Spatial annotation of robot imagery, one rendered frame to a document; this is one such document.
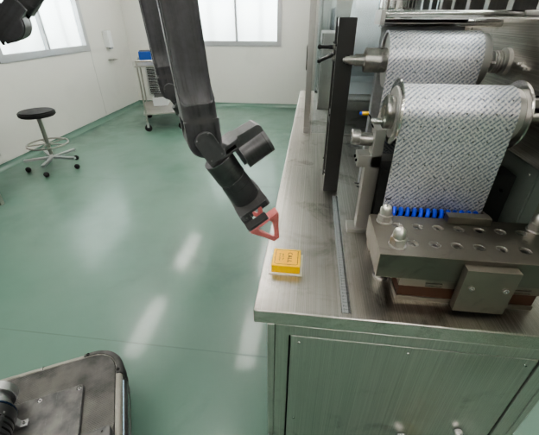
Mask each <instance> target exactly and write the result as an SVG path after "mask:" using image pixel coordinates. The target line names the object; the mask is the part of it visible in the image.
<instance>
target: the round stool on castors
mask: <svg viewBox="0 0 539 435"><path fill-rule="evenodd" d="M55 113H56V111H55V109H53V108H49V107H39V108H31V109H26V110H20V111H18V112H17V114H16V115H17V117H18V118H20V119H23V120H34V119H36V120H37V122H38V124H39V127H40V130H41V133H42V136H43V138H44V139H40V140H36V141H33V142H30V143H28V144H26V146H25V148H26V149H27V150H31V151H42V150H43V152H44V153H45V154H46V155H48V156H45V157H39V158H34V159H27V160H23V162H24V163H25V162H31V161H42V160H46V161H45V162H44V163H42V164H41V167H45V166H46V165H47V164H48V163H49V162H51V161H52V160H53V159H65V160H78V159H79V157H78V156H77V155H75V156H62V155H64V154H68V153H71V152H73V151H76V150H75V148H72V149H69V150H67V151H64V152H61V153H58V154H54V152H53V150H52V149H54V148H60V147H63V146H65V145H67V144H68V143H69V140H68V139H67V138H65V137H50V138H48V136H47V133H46V130H45V129H44V126H43V123H42V120H41V119H42V118H46V117H51V116H53V115H55ZM49 139H59V140H56V141H53V142H58V141H61V140H64V139H65V140H67V142H66V143H64V144H63V143H53V142H49ZM39 141H44V142H45V143H43V144H36V145H30V144H32V143H34V142H39ZM50 144H51V145H60V146H57V147H53V148H51V145H50ZM41 145H44V146H43V147H42V148H40V149H32V148H28V147H33V146H41ZM46 146H47V148H45V147H46ZM53 154H54V155H53Z"/></svg>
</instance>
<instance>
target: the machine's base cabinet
mask: <svg viewBox="0 0 539 435"><path fill-rule="evenodd" d="M267 331H268V435H397V434H398V433H403V434H405V435H454V434H453V430H455V429H461V430H462V431H463V433H464V435H513V433H514V432H515V431H516V429H517V428H518V427H519V426H520V425H521V424H522V422H523V421H524V419H525V418H526V417H527V416H528V414H529V413H530V411H531V410H532V409H533V408H534V406H535V405H536V403H537V402H538V401H539V350H536V349H527V348H518V347H509V346H500V345H491V344H474V343H465V342H455V341H447V340H438V339H429V338H419V337H403V336H394V335H384V334H376V333H367V332H358V331H341V330H332V329H323V328H314V327H305V326H296V325H279V324H270V323H268V324H267Z"/></svg>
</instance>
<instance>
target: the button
mask: <svg viewBox="0 0 539 435"><path fill-rule="evenodd" d="M300 265H301V251H300V250H295V249H274V254H273V259H272V263H271V272H278V273H290V274H299V273H300Z"/></svg>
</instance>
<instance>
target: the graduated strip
mask: <svg viewBox="0 0 539 435"><path fill-rule="evenodd" d="M332 206H333V225H334V235H335V246H336V256H337V266H338V277H339V296H340V306H341V313H345V314H352V309H351V301H350V294H349V287H348V279H347V272H346V259H345V251H344V244H343V237H342V229H341V222H340V214H339V201H338V196H332Z"/></svg>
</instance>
